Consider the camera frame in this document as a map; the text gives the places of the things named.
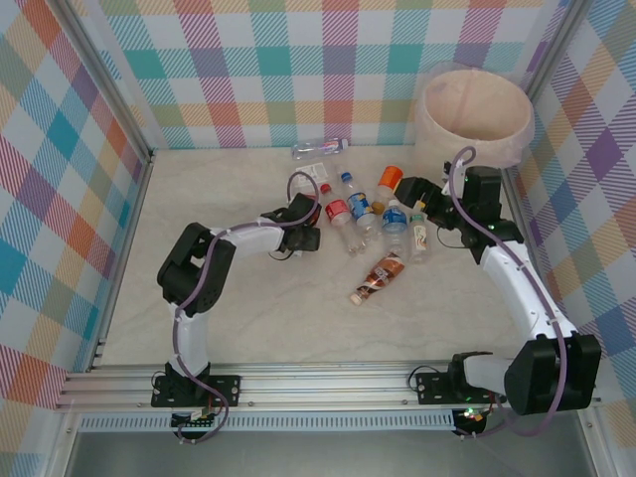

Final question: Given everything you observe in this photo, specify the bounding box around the blue label water bottle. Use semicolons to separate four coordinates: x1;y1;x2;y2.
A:
381;198;411;259

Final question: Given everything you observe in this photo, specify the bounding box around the small green cap bottle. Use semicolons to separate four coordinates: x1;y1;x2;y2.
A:
407;212;432;265

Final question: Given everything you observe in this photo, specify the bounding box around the orange bottle brown cap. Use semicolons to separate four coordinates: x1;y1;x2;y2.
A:
372;165;404;214

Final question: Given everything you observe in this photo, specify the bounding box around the red label cola bottle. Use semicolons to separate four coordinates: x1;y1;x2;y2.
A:
319;182;367;257

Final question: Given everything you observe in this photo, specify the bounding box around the blue yellow label bottle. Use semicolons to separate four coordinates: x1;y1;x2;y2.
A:
340;171;383;239

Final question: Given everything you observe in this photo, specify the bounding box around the brown coffee drink bottle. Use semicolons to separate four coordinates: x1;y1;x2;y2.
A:
350;251;407;305

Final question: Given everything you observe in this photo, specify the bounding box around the beige round bin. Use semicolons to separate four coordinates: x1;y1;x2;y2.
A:
414;62;537;170

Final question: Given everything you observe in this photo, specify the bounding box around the flattened clear container white label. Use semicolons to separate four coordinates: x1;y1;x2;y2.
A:
289;162;333;198

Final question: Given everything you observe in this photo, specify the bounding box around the clear bottle purple pink label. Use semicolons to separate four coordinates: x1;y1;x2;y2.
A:
290;137;350;161

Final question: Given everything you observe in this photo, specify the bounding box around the small circuit board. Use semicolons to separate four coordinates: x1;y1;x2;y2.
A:
454;405;493;432
170;409;220;432

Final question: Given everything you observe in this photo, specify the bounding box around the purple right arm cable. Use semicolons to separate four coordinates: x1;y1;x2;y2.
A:
449;146;570;441

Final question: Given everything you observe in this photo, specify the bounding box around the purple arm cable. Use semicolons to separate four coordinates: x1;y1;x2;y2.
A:
171;171;323;445
449;146;570;441

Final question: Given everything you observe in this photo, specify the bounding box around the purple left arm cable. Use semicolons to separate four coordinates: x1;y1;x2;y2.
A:
171;171;323;445

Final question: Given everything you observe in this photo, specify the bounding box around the long aluminium base rail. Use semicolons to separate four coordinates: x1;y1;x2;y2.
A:
58;361;603;412

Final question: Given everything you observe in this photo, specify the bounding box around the aluminium frame post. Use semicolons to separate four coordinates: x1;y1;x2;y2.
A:
525;0;596;100
59;0;156;168

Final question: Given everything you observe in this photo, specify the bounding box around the aluminium table edge rail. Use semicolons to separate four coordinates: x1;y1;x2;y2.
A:
88;151;156;372

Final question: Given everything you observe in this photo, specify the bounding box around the white slotted cable duct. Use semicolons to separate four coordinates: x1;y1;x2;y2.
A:
78;409;457;434

